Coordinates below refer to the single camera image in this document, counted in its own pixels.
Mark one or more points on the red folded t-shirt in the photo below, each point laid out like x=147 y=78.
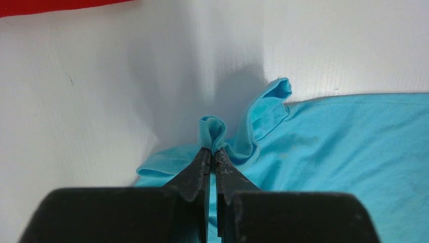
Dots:
x=28 y=7

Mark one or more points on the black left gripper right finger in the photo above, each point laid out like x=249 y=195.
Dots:
x=246 y=213

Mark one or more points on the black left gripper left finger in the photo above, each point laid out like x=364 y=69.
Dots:
x=174 y=212

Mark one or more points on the cyan t-shirt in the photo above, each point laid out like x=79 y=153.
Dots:
x=374 y=146

